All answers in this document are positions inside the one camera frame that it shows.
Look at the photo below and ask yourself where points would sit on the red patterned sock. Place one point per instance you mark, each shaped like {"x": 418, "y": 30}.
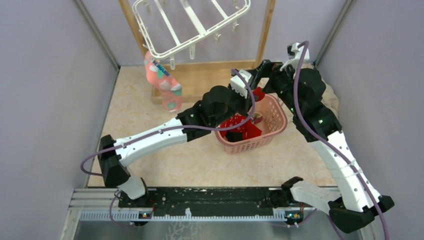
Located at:
{"x": 232, "y": 121}

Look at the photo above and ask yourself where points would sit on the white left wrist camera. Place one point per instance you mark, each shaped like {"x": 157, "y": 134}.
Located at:
{"x": 238, "y": 85}

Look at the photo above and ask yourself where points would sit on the pink plastic laundry basket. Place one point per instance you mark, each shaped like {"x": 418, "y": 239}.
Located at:
{"x": 269, "y": 121}

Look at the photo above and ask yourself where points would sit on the white plastic clip hanger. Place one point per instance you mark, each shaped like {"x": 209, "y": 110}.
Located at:
{"x": 169, "y": 27}

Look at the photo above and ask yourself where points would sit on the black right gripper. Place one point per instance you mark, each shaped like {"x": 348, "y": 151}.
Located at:
{"x": 267, "y": 69}

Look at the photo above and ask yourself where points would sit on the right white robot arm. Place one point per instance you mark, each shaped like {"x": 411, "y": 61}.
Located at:
{"x": 358, "y": 203}

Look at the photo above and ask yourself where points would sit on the striped maroon purple sock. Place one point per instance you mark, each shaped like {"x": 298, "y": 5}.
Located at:
{"x": 257, "y": 118}

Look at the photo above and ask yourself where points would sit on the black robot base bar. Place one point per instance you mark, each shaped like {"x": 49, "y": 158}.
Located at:
{"x": 188, "y": 204}

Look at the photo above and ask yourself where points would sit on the wooden drying rack frame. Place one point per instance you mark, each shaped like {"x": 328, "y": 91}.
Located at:
{"x": 197, "y": 78}

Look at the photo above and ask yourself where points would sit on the pink sock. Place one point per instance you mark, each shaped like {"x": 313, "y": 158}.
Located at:
{"x": 171, "y": 90}

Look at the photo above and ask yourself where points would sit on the red snowman face sock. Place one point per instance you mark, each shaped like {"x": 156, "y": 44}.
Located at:
{"x": 258, "y": 94}

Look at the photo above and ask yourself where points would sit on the red plain sock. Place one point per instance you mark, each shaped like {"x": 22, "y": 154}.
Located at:
{"x": 251, "y": 130}

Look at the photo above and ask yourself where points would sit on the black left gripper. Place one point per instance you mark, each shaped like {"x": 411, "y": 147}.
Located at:
{"x": 247, "y": 102}

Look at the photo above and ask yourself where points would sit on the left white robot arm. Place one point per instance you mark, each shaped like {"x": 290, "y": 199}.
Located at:
{"x": 216, "y": 106}

